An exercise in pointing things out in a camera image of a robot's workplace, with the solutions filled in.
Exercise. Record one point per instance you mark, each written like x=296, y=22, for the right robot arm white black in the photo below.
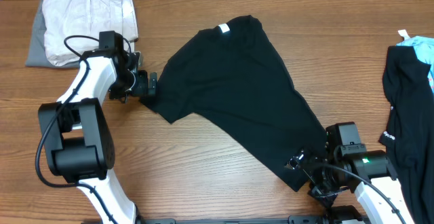
x=354, y=185

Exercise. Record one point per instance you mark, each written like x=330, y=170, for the black garment pile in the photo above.
x=408, y=136

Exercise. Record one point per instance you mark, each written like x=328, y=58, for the black t-shirt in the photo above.
x=234, y=77

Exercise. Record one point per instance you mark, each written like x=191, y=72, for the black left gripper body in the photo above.
x=135, y=83

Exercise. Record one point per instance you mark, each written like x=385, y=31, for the beige folded trousers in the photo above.
x=64, y=18

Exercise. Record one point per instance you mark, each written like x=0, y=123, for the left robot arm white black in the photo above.
x=76, y=149

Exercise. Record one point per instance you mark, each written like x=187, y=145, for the light blue garment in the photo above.
x=423, y=47

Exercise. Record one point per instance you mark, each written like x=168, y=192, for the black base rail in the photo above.
x=230, y=221

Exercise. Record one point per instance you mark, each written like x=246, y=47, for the grey folded garment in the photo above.
x=36, y=53

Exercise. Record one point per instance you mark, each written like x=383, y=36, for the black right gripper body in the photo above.
x=327, y=183

